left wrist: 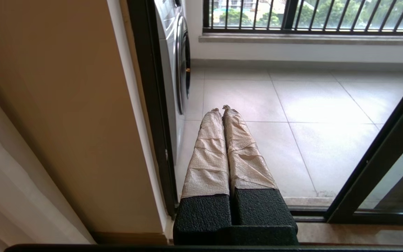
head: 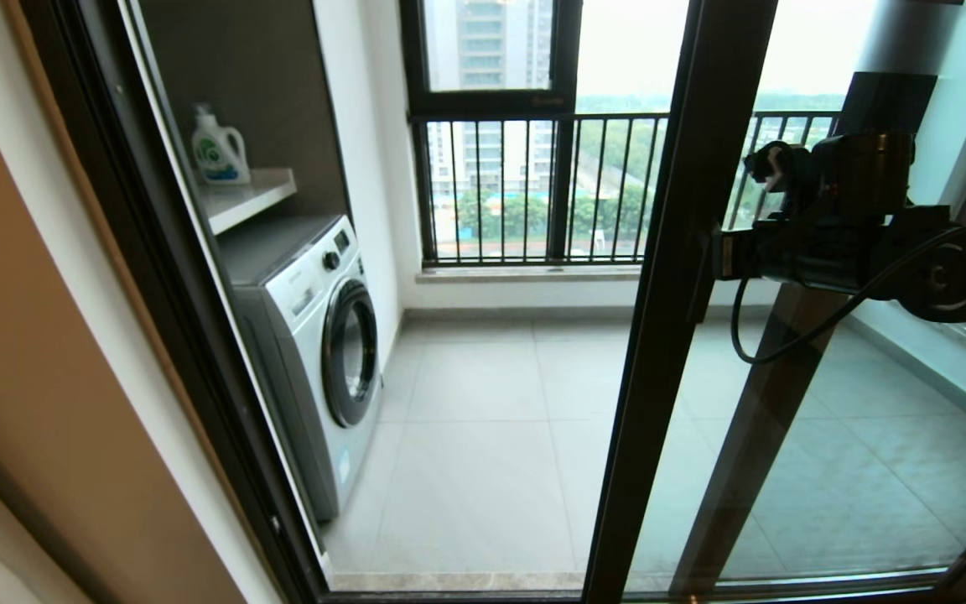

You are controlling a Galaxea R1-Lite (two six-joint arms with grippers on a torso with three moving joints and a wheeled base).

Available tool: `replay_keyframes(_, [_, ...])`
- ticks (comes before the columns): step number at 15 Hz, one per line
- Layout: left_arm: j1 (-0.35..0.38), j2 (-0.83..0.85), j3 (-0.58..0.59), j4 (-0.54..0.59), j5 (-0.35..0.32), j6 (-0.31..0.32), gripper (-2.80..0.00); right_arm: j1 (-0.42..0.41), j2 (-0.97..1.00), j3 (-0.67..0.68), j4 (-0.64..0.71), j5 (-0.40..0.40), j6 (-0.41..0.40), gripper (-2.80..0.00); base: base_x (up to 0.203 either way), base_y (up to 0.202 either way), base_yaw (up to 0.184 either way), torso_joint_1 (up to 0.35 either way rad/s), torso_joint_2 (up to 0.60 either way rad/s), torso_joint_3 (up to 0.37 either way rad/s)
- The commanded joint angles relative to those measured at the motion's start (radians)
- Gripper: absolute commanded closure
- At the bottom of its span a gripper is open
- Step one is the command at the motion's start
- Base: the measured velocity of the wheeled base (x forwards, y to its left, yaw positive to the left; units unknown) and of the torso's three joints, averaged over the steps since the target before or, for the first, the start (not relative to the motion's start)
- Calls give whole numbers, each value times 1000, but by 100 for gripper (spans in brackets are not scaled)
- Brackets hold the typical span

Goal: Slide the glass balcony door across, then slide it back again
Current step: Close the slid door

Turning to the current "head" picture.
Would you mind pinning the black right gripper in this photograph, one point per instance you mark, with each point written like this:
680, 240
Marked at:
785, 256

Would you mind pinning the dark framed sliding glass door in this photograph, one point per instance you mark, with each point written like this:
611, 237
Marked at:
684, 252

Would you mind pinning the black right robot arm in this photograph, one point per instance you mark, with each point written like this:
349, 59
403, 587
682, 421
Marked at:
953, 277

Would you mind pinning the fixed dark framed glass panel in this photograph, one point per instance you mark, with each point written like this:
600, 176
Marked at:
768, 403

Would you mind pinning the long black balcony railing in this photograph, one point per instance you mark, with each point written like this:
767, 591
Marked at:
617, 117

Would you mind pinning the grey high-rise building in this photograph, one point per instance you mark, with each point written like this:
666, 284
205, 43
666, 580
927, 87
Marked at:
487, 42

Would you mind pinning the white front-load washing machine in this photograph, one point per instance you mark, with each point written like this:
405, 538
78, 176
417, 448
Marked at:
307, 352

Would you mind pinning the white shelf board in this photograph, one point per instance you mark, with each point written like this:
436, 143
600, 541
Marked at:
252, 195

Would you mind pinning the white detergent bottle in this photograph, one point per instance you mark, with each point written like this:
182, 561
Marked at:
221, 151

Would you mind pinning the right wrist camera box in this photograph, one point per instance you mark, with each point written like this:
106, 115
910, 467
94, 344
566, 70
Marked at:
785, 172

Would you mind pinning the dark window frame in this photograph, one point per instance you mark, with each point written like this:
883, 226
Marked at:
491, 102

